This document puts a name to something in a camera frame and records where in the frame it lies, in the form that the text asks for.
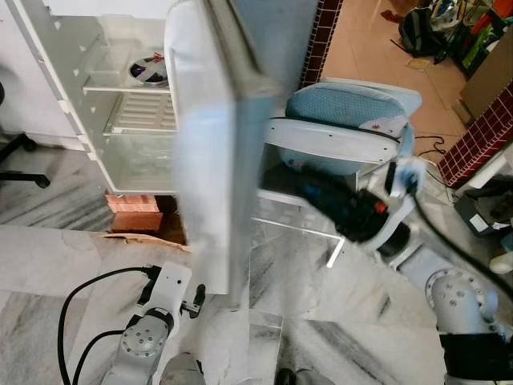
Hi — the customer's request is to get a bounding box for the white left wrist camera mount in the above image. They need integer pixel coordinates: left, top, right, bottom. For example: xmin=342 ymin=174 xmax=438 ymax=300
xmin=144 ymin=262 xmax=194 ymax=316

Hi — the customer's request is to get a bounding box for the dark blue packet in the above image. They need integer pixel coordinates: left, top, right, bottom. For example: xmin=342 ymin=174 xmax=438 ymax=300
xmin=298 ymin=176 xmax=353 ymax=209

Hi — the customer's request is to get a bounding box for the grey fridge door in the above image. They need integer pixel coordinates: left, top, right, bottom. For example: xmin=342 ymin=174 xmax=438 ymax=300
xmin=164 ymin=0 xmax=283 ymax=310

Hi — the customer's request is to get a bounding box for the black box device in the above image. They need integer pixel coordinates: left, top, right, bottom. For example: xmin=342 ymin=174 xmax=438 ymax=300
xmin=454 ymin=191 xmax=513 ymax=238

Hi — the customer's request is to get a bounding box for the grey robot left leg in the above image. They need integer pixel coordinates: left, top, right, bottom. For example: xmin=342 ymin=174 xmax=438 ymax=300
xmin=159 ymin=353 xmax=208 ymax=385

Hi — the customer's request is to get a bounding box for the brown wooden fridge stand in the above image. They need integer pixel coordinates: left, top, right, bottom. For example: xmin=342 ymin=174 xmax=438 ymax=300
xmin=104 ymin=192 xmax=190 ymax=244

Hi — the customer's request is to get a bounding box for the short black left arm cable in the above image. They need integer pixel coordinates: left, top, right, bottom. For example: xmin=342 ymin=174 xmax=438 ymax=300
xmin=71 ymin=328 xmax=129 ymax=385

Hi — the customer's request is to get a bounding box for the grey black robot right foot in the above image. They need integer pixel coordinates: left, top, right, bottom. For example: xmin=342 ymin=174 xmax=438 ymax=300
xmin=275 ymin=367 xmax=321 ymax=385

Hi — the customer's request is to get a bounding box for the white chair blue cushion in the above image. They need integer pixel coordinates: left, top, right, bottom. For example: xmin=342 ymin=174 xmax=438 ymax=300
xmin=255 ymin=76 xmax=426 ymax=270

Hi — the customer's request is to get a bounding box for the black backpack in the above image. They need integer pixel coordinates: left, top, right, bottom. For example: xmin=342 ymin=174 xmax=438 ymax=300
xmin=398 ymin=6 xmax=450 ymax=64

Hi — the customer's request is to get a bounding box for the black office chair base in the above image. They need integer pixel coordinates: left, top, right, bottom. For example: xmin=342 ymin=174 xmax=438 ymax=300
xmin=0 ymin=80 xmax=51 ymax=190

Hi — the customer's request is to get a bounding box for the white and blue container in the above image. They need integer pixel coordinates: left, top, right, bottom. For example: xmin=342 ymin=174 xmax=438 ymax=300
xmin=489 ymin=233 xmax=513 ymax=276

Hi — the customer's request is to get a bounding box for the white slatted fridge shelf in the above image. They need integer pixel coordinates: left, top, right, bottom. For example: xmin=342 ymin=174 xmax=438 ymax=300
xmin=104 ymin=92 xmax=180 ymax=136

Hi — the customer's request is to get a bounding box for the flat brown cardboard piece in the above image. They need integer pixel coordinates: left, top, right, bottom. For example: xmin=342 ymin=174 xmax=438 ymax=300
xmin=98 ymin=230 xmax=193 ymax=253

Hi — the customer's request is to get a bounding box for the green plastic crate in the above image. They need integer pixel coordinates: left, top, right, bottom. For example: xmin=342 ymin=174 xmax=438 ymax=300
xmin=449 ymin=0 xmax=513 ymax=78

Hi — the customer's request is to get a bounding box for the grey white fridge body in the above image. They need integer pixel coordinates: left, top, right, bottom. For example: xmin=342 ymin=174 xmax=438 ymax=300
xmin=16 ymin=0 xmax=189 ymax=196

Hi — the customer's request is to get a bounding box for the thin black floor cable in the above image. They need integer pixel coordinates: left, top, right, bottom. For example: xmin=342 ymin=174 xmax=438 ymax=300
xmin=415 ymin=135 xmax=450 ymax=166

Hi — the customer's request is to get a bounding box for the dark round bowl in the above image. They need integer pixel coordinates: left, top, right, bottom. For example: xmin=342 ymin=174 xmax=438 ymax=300
xmin=128 ymin=55 xmax=171 ymax=88

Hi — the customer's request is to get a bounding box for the long black left arm cable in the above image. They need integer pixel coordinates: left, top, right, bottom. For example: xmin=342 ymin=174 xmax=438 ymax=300
xmin=57 ymin=265 xmax=158 ymax=385

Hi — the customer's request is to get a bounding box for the clear fridge shelf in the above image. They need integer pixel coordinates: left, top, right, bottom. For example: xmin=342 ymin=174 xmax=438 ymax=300
xmin=80 ymin=36 xmax=174 ymax=96

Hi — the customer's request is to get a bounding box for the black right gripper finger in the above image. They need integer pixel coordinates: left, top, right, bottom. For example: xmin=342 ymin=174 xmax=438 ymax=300
xmin=309 ymin=202 xmax=347 ymax=240
xmin=273 ymin=164 xmax=347 ymax=193

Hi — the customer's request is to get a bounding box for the brown board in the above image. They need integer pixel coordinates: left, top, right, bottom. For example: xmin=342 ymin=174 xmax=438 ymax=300
xmin=457 ymin=28 xmax=513 ymax=124

